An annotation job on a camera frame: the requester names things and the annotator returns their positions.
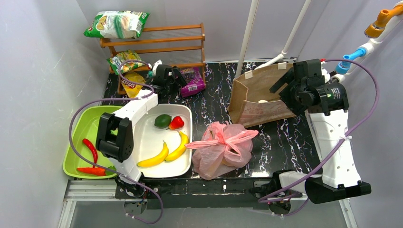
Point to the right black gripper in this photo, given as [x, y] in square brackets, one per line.
[290, 87]

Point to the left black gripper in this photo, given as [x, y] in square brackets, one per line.
[171, 80]

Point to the purple grape candy packet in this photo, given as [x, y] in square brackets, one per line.
[194, 79]

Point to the brown burlap tote bag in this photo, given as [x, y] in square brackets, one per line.
[252, 103]

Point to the yellow Lays chips bag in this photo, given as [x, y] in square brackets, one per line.
[132, 89]

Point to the pink plastic grocery bag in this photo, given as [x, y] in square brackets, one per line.
[223, 148]

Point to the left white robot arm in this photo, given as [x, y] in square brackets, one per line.
[115, 135]

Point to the green yellow snack bag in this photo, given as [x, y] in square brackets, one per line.
[126, 61]

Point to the green white chips bag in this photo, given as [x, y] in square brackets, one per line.
[117, 25]

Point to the wooden shelf rack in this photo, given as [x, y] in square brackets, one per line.
[180, 45]

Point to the red strawberry toy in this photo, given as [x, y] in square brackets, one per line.
[176, 123]

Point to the green avocado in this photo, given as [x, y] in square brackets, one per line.
[162, 121]

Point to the blue pipe valve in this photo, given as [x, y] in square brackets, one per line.
[343, 66]

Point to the right yellow banana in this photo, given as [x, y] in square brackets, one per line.
[180, 149]

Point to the yellow banana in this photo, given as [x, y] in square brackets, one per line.
[180, 149]
[159, 158]

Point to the lower left yellow banana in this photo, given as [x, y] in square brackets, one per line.
[159, 158]

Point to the orange pipe valve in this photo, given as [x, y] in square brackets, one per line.
[375, 29]

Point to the red chili pepper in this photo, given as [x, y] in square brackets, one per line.
[92, 148]

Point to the small red tomato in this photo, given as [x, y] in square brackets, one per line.
[92, 170]

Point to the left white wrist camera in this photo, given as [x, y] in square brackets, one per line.
[152, 68]

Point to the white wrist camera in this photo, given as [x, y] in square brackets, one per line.
[324, 67]
[152, 68]

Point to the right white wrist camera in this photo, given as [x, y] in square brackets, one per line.
[324, 67]

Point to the white PVC pipe frame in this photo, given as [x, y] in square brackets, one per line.
[371, 45]

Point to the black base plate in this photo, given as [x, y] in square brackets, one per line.
[200, 193]

